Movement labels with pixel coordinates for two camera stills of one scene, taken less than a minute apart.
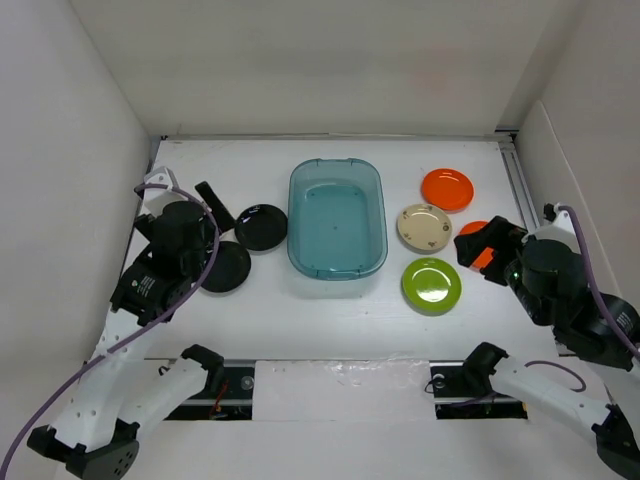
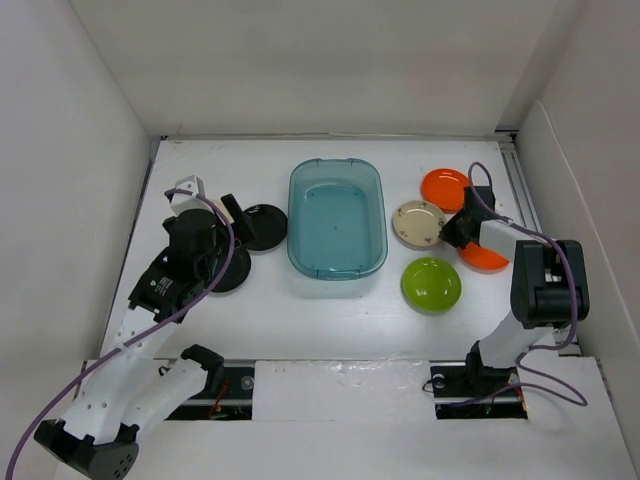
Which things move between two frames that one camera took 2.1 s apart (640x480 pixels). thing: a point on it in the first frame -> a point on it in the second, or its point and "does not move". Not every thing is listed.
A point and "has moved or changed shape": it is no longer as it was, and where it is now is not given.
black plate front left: x=229 y=270 does not move
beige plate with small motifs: x=423 y=228 has moved or changed shape
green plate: x=430 y=286 does not move
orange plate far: x=447 y=189 does not move
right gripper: x=501 y=233 -> x=450 y=235
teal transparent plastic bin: x=336 y=218 does not move
